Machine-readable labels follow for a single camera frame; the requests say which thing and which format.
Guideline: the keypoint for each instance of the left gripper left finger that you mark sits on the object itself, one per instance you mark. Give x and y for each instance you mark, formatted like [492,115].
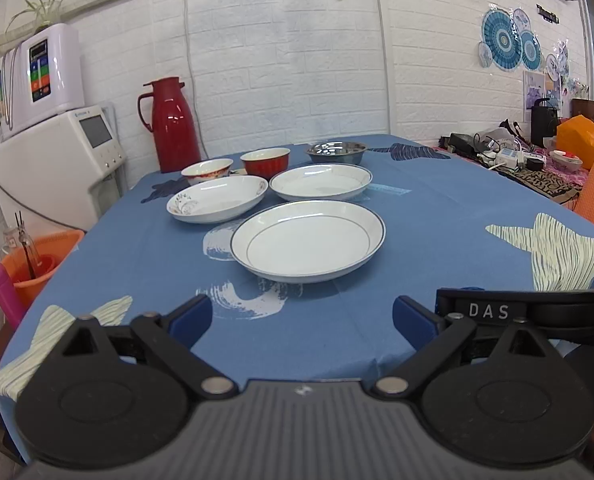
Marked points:
[167,342]

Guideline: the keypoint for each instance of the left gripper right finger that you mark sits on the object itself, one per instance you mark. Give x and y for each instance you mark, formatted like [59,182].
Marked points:
[437,342]

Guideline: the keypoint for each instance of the white floral plate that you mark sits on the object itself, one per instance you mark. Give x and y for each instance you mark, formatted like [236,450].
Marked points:
[217,201]

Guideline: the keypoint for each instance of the large white silver-rimmed plate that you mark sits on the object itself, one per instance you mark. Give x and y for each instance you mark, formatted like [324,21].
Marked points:
[307,242]

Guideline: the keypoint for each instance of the white bowl red pattern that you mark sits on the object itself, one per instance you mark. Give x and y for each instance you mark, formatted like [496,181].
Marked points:
[207,170]

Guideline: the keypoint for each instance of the white plate silver rim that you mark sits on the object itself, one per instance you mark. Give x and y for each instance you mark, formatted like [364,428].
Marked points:
[321,182]

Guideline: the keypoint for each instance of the stainless steel bowl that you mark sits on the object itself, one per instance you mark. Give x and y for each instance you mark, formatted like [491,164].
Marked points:
[337,152]

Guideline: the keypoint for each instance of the patterned black beige cloth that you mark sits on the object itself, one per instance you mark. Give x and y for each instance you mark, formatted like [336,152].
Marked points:
[544,183]

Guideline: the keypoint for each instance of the blue patterned tablecloth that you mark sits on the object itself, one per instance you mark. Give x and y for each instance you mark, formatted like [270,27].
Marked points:
[449,223]

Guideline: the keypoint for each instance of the pink bottle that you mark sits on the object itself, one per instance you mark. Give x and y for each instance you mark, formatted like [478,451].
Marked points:
[10,303]

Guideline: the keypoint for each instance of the orange plastic basin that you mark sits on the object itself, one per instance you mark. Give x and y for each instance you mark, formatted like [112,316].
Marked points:
[30,270]

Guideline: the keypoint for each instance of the white power strip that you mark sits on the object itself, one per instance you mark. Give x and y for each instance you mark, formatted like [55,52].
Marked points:
[511,159]

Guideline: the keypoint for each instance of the orange plastic bag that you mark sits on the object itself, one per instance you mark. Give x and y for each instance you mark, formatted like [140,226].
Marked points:
[576,136]

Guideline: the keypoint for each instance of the white water dispenser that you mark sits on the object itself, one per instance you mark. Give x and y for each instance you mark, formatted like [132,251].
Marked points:
[61,174]

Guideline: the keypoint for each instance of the black kettle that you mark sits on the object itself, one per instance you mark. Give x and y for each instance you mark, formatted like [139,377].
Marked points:
[544,119]

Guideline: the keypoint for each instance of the red thermos jug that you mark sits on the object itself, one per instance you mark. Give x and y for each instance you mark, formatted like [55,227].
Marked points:
[165,113]

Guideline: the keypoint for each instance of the blue paper fan decoration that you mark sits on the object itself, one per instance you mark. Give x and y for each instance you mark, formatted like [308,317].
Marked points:
[501,37]

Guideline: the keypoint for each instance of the white water purifier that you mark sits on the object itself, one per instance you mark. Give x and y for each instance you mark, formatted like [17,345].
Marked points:
[40,78]

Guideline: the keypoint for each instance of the potted spider plant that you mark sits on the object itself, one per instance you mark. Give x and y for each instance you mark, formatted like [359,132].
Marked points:
[44,13]

